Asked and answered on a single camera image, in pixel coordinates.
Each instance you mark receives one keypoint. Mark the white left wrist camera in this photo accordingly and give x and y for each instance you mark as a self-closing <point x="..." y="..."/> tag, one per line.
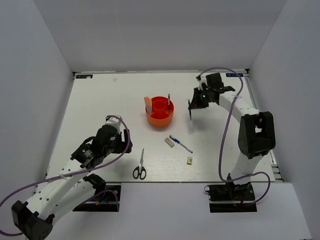
<point x="113" y="120"/>

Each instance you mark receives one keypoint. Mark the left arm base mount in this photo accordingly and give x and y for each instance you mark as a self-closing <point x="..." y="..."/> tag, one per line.
<point x="105" y="202"/>

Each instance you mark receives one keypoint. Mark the beige barcode eraser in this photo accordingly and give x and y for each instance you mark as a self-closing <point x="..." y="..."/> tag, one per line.
<point x="189" y="161"/>

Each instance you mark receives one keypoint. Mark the orange round desk organizer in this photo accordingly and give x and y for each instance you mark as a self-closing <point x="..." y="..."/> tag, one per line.
<point x="160" y="117"/>

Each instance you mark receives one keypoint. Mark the white rectangular eraser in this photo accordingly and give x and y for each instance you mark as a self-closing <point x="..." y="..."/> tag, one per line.
<point x="169" y="142"/>

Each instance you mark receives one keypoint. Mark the left corner table label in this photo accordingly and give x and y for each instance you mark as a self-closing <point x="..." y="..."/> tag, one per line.
<point x="84" y="76"/>

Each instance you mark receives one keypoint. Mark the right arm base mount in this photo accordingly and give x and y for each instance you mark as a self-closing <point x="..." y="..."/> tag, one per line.
<point x="230" y="198"/>

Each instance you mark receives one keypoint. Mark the orange cap highlighter marker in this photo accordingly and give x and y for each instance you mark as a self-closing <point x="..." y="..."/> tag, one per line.
<point x="148" y="105"/>

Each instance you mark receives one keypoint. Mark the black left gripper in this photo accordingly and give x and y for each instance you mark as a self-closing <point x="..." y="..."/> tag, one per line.
<point x="129" y="149"/>

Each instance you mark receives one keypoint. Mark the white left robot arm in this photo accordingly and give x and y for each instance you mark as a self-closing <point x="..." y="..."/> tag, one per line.
<point x="76" y="183"/>

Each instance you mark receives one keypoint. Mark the black handled scissors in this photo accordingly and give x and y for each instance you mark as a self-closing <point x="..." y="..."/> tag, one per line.
<point x="140" y="172"/>

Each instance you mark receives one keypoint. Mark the corner table label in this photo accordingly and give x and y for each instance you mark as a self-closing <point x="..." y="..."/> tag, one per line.
<point x="234" y="75"/>
<point x="84" y="76"/>

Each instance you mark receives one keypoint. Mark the blue ballpoint pen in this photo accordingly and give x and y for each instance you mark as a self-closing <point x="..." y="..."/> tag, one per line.
<point x="181" y="144"/>

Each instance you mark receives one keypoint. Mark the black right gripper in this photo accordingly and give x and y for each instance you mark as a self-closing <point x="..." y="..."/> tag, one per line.
<point x="195" y="103"/>

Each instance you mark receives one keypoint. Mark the green gel pen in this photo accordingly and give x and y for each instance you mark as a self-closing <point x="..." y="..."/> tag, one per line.
<point x="168" y="104"/>

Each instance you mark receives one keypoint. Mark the right corner table label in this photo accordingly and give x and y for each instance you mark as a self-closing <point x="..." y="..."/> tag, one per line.
<point x="234" y="75"/>

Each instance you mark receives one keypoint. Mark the dark blue clear pen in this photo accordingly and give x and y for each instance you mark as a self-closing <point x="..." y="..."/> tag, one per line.
<point x="190" y="112"/>

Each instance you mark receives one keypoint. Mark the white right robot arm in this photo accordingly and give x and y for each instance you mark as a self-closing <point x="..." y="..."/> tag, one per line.
<point x="256" y="135"/>

